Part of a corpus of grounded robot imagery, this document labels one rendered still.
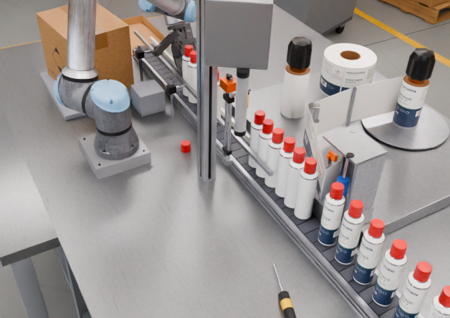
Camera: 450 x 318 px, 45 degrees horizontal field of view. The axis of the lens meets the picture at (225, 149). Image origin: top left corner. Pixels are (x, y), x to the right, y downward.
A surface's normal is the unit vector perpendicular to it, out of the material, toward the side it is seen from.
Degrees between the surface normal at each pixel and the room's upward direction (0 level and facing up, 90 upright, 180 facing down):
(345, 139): 0
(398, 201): 0
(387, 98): 90
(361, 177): 90
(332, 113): 90
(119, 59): 90
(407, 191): 0
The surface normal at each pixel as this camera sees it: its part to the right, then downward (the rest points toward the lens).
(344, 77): -0.36, 0.57
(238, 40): -0.10, 0.61
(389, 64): 0.03, -0.79
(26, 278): 0.49, 0.55
